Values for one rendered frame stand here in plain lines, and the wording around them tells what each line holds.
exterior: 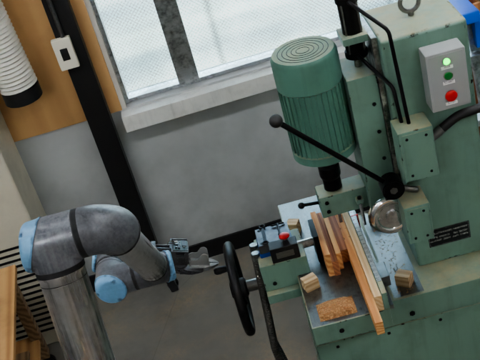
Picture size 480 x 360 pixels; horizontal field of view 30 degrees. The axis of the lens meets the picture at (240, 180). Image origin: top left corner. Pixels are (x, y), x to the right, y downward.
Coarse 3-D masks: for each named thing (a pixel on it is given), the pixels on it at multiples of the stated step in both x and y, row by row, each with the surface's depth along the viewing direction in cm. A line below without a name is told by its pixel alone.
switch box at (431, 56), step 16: (432, 48) 219; (448, 48) 217; (464, 48) 217; (432, 64) 218; (448, 64) 218; (464, 64) 219; (432, 80) 220; (448, 80) 220; (464, 80) 221; (432, 96) 222; (464, 96) 223
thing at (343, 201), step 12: (348, 180) 255; (360, 180) 253; (324, 192) 252; (336, 192) 251; (348, 192) 250; (360, 192) 251; (324, 204) 252; (336, 204) 252; (348, 204) 252; (324, 216) 254
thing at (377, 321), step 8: (336, 216) 264; (344, 224) 259; (344, 240) 253; (352, 248) 250; (352, 256) 246; (352, 264) 246; (360, 264) 243; (360, 272) 240; (360, 280) 237; (360, 288) 240; (368, 288) 234; (368, 296) 231; (368, 304) 229; (376, 312) 226; (376, 320) 223; (376, 328) 223
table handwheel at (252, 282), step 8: (224, 248) 262; (232, 248) 270; (224, 256) 259; (232, 256) 258; (232, 264) 256; (232, 272) 255; (240, 272) 279; (232, 280) 254; (240, 280) 266; (248, 280) 267; (232, 288) 254; (240, 288) 254; (248, 288) 266; (256, 288) 266; (232, 296) 266; (240, 296) 253; (248, 296) 279; (240, 304) 254; (248, 304) 278; (240, 312) 254; (248, 312) 256; (248, 320) 256; (248, 328) 258
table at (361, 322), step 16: (288, 208) 280; (304, 208) 278; (304, 224) 271; (320, 272) 250; (352, 272) 247; (288, 288) 253; (320, 288) 245; (336, 288) 243; (352, 288) 242; (336, 320) 233; (352, 320) 232; (368, 320) 233; (384, 320) 233; (320, 336) 234; (336, 336) 234
